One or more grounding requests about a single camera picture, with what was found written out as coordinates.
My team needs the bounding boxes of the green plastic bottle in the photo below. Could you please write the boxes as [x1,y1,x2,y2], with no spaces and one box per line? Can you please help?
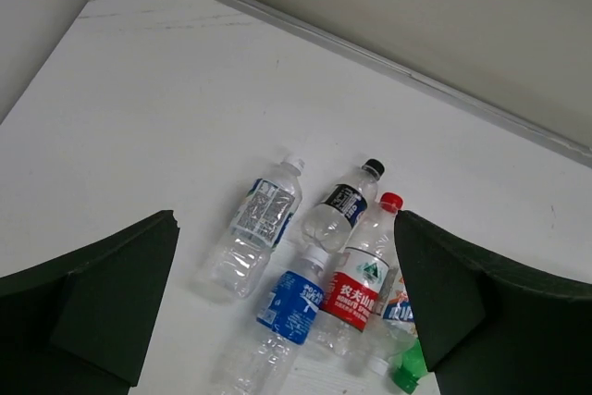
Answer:
[389,339,429,394]

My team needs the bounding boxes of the clear bottle red label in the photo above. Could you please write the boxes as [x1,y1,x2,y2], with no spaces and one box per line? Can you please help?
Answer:
[312,192,403,356]

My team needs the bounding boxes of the aluminium table edge rail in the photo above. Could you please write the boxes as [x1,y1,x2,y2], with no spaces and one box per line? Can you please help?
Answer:
[216,0,591,167]

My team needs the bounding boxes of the clear bottle white cap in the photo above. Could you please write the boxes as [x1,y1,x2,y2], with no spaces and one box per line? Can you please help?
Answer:
[193,154,305,303]

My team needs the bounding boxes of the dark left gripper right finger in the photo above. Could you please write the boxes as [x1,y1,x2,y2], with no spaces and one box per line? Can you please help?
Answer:
[394,211,591,394]

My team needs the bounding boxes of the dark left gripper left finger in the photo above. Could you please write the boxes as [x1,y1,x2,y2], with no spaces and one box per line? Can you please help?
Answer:
[1,210,179,394]

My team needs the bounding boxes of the clear bottle orange blue label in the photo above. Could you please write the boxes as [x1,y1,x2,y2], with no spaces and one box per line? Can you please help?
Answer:
[366,267,417,376]

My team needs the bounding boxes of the clear bottle black cap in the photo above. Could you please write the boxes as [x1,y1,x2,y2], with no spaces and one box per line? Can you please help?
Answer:
[302,158,385,253]

